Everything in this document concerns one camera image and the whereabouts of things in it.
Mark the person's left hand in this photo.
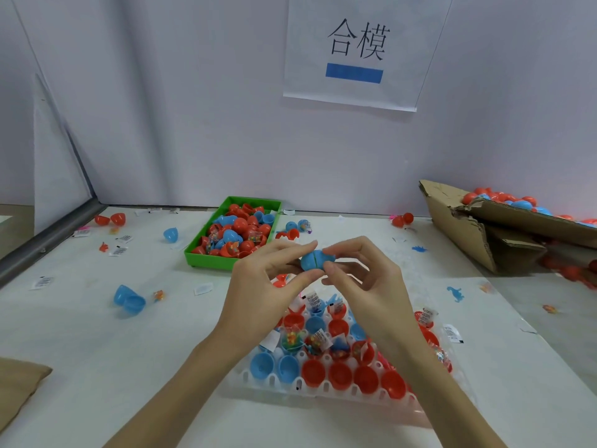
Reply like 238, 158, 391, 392
213, 240, 326, 365

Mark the person's right hand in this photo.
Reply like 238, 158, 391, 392
322, 236, 428, 362

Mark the cardboard box of capsules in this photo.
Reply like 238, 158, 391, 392
418, 179, 597, 276

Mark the pile of finished eggs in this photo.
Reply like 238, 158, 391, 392
461, 187, 597, 226

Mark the person's right forearm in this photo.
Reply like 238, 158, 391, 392
392, 338, 509, 448

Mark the person's left forearm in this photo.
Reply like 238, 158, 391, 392
103, 338, 267, 448

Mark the clear plastic egg tray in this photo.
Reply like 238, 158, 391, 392
228, 245, 477, 427

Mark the green plastic tray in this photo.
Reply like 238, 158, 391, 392
183, 195, 283, 273

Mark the clear triangular panel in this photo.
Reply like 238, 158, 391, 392
32, 74, 95, 234

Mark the flat brown cardboard sheet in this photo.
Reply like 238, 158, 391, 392
0, 357, 53, 433

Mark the white paper sign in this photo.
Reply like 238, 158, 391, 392
282, 0, 455, 114

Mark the grey metal rail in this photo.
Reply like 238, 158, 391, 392
0, 195, 106, 287

